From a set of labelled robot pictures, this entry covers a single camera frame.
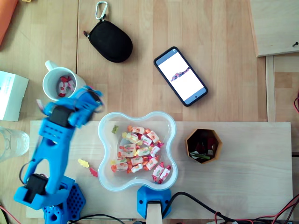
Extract white ceramic mug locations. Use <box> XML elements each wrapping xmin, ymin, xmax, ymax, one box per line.
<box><xmin>42</xmin><ymin>60</ymin><xmax>87</xmax><ymax>102</ymax></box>

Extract wrapped candy yellow ends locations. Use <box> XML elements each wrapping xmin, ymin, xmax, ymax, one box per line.
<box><xmin>110</xmin><ymin>157</ymin><xmax>128</xmax><ymax>165</ymax></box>
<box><xmin>122</xmin><ymin>132</ymin><xmax>141</xmax><ymax>145</ymax></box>
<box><xmin>133</xmin><ymin>146</ymin><xmax>151</xmax><ymax>157</ymax></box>

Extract black oval zip pouch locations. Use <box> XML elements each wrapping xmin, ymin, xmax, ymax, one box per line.
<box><xmin>83</xmin><ymin>20</ymin><xmax>134</xmax><ymax>63</ymax></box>

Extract white cardboard box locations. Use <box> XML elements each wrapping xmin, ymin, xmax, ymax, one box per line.
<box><xmin>0</xmin><ymin>70</ymin><xmax>30</xmax><ymax>122</ymax></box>

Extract clear Haribo candy bowl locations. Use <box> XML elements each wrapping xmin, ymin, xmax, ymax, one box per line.
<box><xmin>97</xmin><ymin>111</ymin><xmax>178</xmax><ymax>192</ymax></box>

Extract large clear drinking glass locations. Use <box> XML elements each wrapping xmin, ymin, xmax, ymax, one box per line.
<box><xmin>0</xmin><ymin>126</ymin><xmax>30</xmax><ymax>163</ymax></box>

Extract wrapped candy pink ends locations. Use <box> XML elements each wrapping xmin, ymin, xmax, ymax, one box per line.
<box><xmin>151</xmin><ymin>161</ymin><xmax>165</xmax><ymax>181</ymax></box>
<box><xmin>149</xmin><ymin>141</ymin><xmax>164</xmax><ymax>158</ymax></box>

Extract silver carabiner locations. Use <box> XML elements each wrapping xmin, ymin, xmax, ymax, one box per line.
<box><xmin>94</xmin><ymin>1</ymin><xmax>109</xmax><ymax>21</ymax></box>

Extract smartphone in black case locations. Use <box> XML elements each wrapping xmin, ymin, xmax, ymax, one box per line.
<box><xmin>153</xmin><ymin>46</ymin><xmax>209</xmax><ymax>107</ymax></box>

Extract hexagonal wooden box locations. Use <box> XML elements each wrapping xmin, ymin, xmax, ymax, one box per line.
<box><xmin>185</xmin><ymin>127</ymin><xmax>223</xmax><ymax>165</ymax></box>

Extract orange bag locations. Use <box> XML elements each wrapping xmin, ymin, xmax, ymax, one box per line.
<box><xmin>0</xmin><ymin>0</ymin><xmax>19</xmax><ymax>47</ymax></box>

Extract green cylinder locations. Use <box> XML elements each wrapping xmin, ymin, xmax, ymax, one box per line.
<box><xmin>189</xmin><ymin>151</ymin><xmax>211</xmax><ymax>161</ymax></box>

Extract small red part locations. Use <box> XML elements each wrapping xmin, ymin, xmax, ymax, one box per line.
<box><xmin>195</xmin><ymin>137</ymin><xmax>217</xmax><ymax>150</ymax></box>

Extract light wooden board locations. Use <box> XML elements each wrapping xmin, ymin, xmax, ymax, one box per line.
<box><xmin>26</xmin><ymin>120</ymin><xmax>294</xmax><ymax>220</ymax></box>

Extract pale wooden panel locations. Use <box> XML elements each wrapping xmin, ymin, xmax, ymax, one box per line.
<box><xmin>249</xmin><ymin>0</ymin><xmax>299</xmax><ymax>58</ymax></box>

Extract striped gripper servo cable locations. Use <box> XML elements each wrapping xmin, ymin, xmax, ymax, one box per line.
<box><xmin>36</xmin><ymin>98</ymin><xmax>46</xmax><ymax>115</ymax></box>

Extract blue post clamp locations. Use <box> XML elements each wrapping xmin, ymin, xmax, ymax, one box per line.
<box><xmin>136</xmin><ymin>186</ymin><xmax>172</xmax><ymax>220</ymax></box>

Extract thin black cable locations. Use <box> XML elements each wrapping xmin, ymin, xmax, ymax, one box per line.
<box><xmin>67</xmin><ymin>213</ymin><xmax>127</xmax><ymax>224</ymax></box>

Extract light wooden post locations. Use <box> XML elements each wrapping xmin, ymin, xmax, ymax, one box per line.
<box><xmin>146</xmin><ymin>200</ymin><xmax>163</xmax><ymax>224</ymax></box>

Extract thick black cable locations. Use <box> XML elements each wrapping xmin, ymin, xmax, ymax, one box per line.
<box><xmin>168</xmin><ymin>191</ymin><xmax>235</xmax><ymax>222</ymax></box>

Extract red cable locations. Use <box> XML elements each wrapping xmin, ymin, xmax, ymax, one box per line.
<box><xmin>214</xmin><ymin>194</ymin><xmax>299</xmax><ymax>223</ymax></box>

